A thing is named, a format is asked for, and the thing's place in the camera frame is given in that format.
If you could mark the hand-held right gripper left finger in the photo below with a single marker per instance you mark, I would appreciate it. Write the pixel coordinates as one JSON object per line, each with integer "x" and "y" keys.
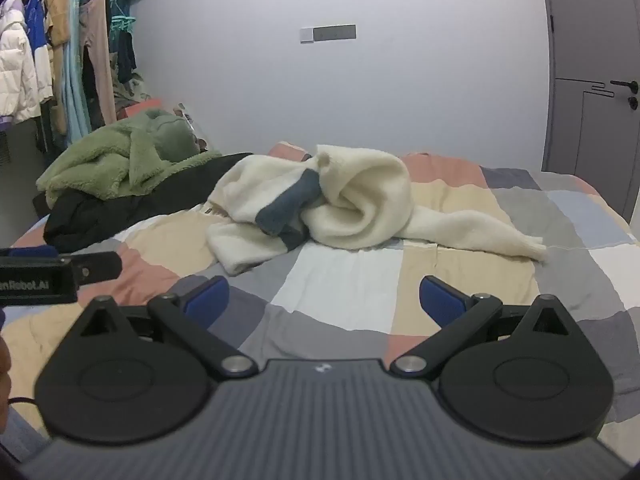
{"x": 206, "y": 302}

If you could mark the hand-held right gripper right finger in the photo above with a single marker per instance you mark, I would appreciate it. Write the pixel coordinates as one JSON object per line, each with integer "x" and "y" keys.
{"x": 441, "y": 302}

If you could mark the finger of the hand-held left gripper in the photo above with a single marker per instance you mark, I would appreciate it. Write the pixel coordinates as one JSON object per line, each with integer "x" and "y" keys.
{"x": 32, "y": 251}
{"x": 97, "y": 265}

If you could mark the white sweater with blue stripes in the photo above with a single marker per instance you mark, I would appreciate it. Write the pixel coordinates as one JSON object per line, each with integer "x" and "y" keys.
{"x": 360, "y": 200}

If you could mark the green clothes hangers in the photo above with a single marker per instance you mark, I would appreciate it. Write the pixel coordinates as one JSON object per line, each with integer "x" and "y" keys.
{"x": 122, "y": 21}

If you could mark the black jacket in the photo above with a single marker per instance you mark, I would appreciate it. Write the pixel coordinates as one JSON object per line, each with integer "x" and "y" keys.
{"x": 100, "y": 215}

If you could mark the green fleece jacket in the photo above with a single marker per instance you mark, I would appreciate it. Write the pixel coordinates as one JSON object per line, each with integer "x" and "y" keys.
{"x": 110, "y": 165}

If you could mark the patchwork quilt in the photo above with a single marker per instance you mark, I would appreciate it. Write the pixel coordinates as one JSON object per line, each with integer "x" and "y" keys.
{"x": 340, "y": 285}

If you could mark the light blue garment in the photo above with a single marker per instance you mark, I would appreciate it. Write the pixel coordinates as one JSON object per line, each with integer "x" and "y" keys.
{"x": 75, "y": 85}

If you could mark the white puffer jacket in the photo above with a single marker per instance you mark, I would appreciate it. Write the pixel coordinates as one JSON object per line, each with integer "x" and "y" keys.
{"x": 15, "y": 70}

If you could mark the dark hanging garment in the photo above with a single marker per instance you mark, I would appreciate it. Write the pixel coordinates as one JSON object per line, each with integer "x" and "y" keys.
{"x": 125, "y": 57}

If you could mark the tan trousers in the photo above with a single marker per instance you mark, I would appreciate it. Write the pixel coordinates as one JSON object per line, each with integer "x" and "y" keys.
{"x": 97, "y": 50}

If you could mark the blue and white jacket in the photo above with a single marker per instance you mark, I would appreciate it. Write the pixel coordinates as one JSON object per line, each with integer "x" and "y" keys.
{"x": 37, "y": 25}

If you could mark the beige coat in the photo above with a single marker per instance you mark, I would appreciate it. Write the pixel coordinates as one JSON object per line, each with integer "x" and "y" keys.
{"x": 56, "y": 10}

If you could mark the round door lock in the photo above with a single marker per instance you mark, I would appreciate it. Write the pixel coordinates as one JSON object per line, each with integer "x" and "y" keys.
{"x": 634, "y": 102}

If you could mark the grey door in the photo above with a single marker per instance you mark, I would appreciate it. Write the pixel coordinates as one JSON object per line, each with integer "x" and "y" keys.
{"x": 590, "y": 60}

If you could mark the grey wall switch panel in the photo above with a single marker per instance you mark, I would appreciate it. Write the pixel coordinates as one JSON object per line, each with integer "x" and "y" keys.
{"x": 327, "y": 33}

